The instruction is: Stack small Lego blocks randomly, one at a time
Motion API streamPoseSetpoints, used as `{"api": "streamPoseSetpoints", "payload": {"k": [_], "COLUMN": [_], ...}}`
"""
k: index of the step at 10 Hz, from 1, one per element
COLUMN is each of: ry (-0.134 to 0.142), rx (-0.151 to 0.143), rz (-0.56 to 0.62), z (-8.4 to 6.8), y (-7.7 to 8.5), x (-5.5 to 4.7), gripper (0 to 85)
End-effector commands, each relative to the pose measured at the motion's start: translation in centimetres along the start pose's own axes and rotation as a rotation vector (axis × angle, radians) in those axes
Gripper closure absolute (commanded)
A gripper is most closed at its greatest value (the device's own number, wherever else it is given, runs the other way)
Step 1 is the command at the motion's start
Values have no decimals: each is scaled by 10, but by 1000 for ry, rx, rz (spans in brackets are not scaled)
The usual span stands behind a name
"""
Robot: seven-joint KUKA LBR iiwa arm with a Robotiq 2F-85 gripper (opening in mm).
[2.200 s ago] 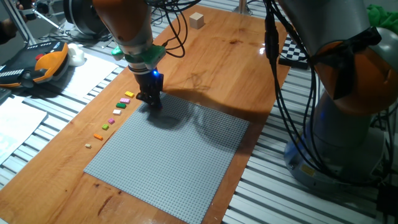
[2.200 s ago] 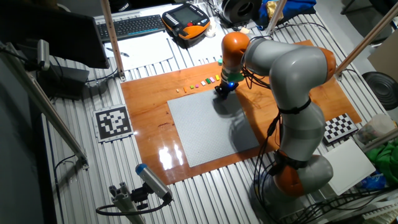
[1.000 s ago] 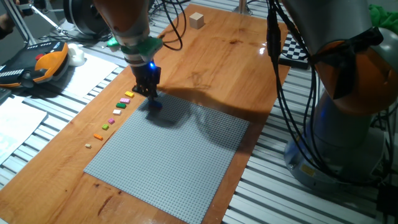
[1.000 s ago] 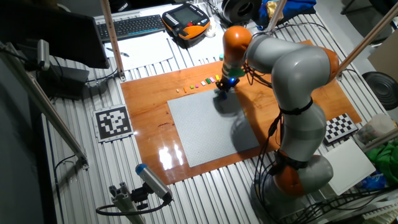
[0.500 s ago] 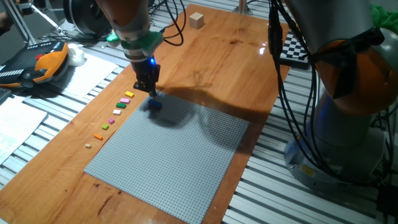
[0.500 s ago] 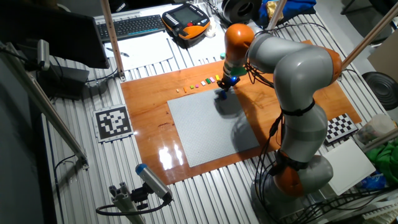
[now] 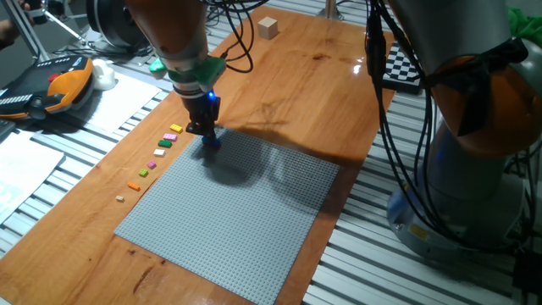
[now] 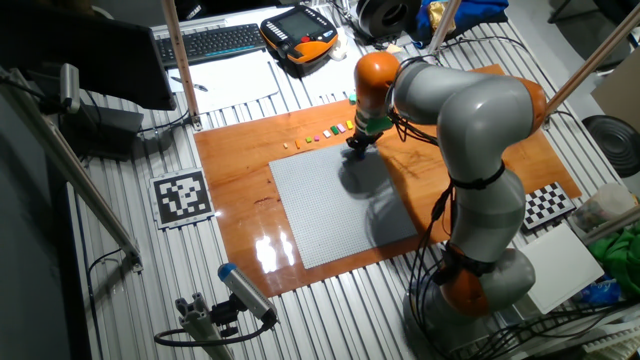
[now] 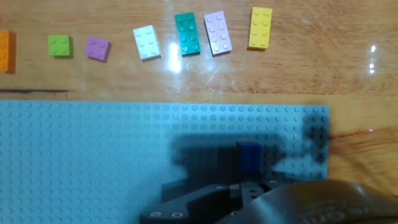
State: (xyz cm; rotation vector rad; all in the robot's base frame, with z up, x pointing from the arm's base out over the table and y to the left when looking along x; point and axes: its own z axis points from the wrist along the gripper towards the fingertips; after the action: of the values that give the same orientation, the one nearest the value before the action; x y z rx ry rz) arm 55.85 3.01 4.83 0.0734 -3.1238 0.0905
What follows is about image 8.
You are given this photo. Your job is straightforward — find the black ribbed round object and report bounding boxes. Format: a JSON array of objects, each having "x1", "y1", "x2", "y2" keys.
[{"x1": 582, "y1": 115, "x2": 640, "y2": 179}]

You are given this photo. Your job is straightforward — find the blue plastic bag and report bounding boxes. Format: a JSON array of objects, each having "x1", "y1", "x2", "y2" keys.
[{"x1": 574, "y1": 277, "x2": 624, "y2": 306}]

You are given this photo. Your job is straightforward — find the silver camera on beam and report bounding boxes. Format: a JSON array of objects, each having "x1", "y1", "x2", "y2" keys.
[{"x1": 59, "y1": 62, "x2": 81, "y2": 115}]

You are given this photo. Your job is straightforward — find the silver camera with blue end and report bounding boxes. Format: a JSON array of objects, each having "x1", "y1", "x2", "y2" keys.
[{"x1": 217, "y1": 262, "x2": 279, "y2": 324}]

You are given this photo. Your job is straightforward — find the black computer keyboard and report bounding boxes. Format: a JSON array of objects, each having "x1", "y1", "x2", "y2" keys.
[{"x1": 153, "y1": 22, "x2": 267, "y2": 70}]

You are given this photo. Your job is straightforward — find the black white fiducial marker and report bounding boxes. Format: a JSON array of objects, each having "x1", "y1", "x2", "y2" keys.
[{"x1": 149, "y1": 167, "x2": 216, "y2": 230}]

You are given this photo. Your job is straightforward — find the black camera cable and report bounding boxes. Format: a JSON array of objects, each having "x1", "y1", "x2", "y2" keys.
[{"x1": 153, "y1": 312, "x2": 279, "y2": 349}]

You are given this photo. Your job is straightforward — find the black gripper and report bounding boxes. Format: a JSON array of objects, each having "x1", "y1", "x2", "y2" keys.
[{"x1": 344, "y1": 127, "x2": 384, "y2": 155}]

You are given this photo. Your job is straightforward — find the clear plastic jar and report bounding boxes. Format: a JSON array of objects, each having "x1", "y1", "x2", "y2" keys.
[{"x1": 569, "y1": 182, "x2": 639, "y2": 234}]

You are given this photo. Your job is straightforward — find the black cables beside robot base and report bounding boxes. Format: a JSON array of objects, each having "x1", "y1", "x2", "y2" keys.
[{"x1": 449, "y1": 299, "x2": 640, "y2": 360}]

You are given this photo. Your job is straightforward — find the green cloth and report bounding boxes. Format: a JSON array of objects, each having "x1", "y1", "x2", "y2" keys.
[{"x1": 599, "y1": 234, "x2": 640, "y2": 296}]

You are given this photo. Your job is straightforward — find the white flat box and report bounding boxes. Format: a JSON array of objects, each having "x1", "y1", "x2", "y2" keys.
[{"x1": 514, "y1": 222, "x2": 606, "y2": 316}]

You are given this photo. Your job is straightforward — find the dark box under monitor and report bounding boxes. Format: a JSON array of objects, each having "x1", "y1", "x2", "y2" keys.
[{"x1": 59, "y1": 102, "x2": 145, "y2": 161}]

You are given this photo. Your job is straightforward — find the silver frame post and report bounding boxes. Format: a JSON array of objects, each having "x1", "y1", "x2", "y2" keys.
[{"x1": 427, "y1": 0, "x2": 462, "y2": 54}]

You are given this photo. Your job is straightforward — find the black computer monitor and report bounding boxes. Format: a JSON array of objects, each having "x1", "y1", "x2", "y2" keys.
[{"x1": 0, "y1": 0, "x2": 177, "y2": 112}]

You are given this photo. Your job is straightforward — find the slanted frame post with bracket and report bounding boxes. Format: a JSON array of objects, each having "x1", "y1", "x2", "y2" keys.
[{"x1": 160, "y1": 0, "x2": 204, "y2": 132}]

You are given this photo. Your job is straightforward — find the blue cloth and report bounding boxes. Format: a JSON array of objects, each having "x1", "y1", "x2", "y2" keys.
[{"x1": 414, "y1": 0, "x2": 510, "y2": 37}]

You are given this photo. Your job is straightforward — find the gold foil wrap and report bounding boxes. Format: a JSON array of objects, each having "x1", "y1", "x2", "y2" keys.
[{"x1": 429, "y1": 1, "x2": 457, "y2": 32}]

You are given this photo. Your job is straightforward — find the orange black teach pendant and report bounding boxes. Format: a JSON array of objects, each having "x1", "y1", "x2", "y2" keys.
[{"x1": 259, "y1": 4, "x2": 340, "y2": 65}]

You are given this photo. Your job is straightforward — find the dark pen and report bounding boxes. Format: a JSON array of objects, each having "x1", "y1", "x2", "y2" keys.
[{"x1": 169, "y1": 75, "x2": 209, "y2": 93}]

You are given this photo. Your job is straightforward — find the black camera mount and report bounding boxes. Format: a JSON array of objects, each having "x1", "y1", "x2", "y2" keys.
[{"x1": 209, "y1": 294, "x2": 242, "y2": 339}]

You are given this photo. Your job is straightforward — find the long aluminium frame beam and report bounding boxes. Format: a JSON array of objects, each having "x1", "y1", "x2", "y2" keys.
[{"x1": 0, "y1": 67, "x2": 144, "y2": 274}]

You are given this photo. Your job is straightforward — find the white crumpled tissue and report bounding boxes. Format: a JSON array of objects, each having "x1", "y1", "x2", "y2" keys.
[{"x1": 329, "y1": 34, "x2": 349, "y2": 62}]

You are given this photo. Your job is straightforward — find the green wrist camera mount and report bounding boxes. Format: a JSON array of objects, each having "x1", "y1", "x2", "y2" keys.
[{"x1": 363, "y1": 115, "x2": 395, "y2": 135}]

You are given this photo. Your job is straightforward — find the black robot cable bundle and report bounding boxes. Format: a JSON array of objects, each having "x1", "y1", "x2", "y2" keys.
[{"x1": 384, "y1": 55, "x2": 501, "y2": 360}]

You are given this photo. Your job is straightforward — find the grey Lego baseplate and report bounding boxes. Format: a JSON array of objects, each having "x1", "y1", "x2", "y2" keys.
[{"x1": 268, "y1": 143, "x2": 419, "y2": 271}]

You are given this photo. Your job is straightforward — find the black round spool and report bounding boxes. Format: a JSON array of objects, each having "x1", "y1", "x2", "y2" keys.
[{"x1": 355, "y1": 0, "x2": 424, "y2": 44}]

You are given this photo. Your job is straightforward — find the white ribbed plastic part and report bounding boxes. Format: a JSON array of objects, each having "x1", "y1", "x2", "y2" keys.
[{"x1": 582, "y1": 324, "x2": 640, "y2": 356}]

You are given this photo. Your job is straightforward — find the glossy wooden board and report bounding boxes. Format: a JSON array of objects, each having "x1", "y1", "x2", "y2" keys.
[{"x1": 193, "y1": 63, "x2": 584, "y2": 299}]

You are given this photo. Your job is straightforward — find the black white checkerboard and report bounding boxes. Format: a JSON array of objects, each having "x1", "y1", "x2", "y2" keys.
[{"x1": 522, "y1": 181, "x2": 577, "y2": 231}]

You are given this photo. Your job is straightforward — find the short aluminium profile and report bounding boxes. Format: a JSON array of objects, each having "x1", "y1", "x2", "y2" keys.
[{"x1": 174, "y1": 292, "x2": 236, "y2": 360}]

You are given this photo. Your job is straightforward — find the slanted bare frame post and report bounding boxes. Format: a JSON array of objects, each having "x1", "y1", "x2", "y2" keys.
[{"x1": 543, "y1": 2, "x2": 640, "y2": 130}]

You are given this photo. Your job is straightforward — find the black monitor cable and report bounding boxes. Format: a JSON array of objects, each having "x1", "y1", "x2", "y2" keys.
[{"x1": 137, "y1": 109, "x2": 191, "y2": 135}]

